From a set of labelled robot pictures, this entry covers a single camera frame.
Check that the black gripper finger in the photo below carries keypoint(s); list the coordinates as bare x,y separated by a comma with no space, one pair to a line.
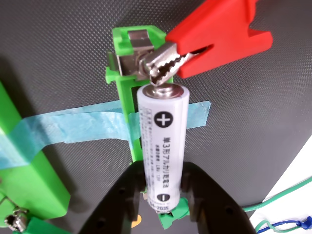
114,202
217,209

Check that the white AA battery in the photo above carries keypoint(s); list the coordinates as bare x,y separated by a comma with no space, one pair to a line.
163,151

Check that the green bulb holder board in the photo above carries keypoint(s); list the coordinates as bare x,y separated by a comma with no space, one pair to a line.
36,185

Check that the green battery holder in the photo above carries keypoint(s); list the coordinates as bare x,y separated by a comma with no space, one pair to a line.
124,97

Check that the red alligator clip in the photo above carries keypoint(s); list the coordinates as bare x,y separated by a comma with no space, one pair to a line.
219,31

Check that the orange sticker lightning mark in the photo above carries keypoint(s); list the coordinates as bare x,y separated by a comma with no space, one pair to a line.
137,220

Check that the dark grey work mat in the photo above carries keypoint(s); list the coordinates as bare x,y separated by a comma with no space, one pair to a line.
243,122

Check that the long blue masking tape strip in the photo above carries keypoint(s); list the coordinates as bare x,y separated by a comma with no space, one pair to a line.
19,143

